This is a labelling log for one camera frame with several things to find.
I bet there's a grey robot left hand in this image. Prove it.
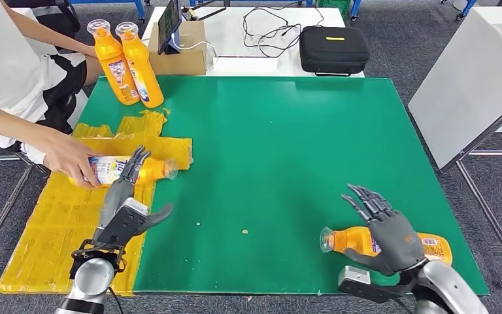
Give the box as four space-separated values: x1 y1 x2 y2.
93 146 175 243

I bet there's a person's right hand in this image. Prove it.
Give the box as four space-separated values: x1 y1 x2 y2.
39 130 103 190

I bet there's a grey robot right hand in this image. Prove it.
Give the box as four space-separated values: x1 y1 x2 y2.
341 183 427 277

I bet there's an orange detergent bottle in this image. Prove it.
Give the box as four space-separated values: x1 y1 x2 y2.
319 225 454 266
115 22 165 109
68 155 178 188
86 19 141 106

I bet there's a yellow taped sheet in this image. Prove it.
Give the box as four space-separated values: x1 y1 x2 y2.
0 109 193 296

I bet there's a tablet in blue case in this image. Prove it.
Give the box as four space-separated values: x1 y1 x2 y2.
158 0 182 56

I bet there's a person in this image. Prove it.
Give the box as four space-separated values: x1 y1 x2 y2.
0 0 105 190

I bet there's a cardboard box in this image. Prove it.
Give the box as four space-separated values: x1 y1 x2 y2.
146 19 209 77

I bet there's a black remote controller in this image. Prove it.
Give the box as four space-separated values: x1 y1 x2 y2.
180 5 227 22

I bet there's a white desk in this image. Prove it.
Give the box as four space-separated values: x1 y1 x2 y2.
141 6 366 80

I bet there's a white power strip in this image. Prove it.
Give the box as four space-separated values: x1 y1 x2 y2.
212 57 279 78

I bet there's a green table board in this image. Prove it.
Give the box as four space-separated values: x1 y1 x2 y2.
76 75 491 297

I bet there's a large white table panel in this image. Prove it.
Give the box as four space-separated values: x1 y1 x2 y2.
408 7 502 170

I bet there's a black carrying case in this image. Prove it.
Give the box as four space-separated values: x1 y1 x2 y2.
298 26 370 78

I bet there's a green plastic crate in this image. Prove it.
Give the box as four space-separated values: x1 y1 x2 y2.
316 0 352 19

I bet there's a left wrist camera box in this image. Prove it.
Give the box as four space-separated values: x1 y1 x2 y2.
94 198 149 249

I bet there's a blue metal frame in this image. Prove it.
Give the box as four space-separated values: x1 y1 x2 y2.
189 0 314 9
68 0 146 20
349 0 479 22

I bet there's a white charging cable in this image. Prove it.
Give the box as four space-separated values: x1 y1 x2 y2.
172 34 218 70

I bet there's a black cable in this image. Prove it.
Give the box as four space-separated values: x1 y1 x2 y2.
242 2 325 60

